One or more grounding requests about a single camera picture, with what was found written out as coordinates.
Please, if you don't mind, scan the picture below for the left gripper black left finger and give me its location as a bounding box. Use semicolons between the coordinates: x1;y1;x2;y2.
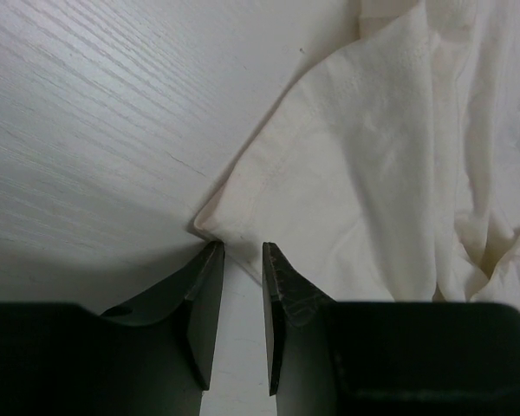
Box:
0;242;224;415

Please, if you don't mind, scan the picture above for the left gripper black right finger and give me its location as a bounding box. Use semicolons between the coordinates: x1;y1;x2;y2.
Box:
262;243;520;415

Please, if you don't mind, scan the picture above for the white t-shirt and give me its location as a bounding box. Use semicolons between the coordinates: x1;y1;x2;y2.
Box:
194;1;520;308

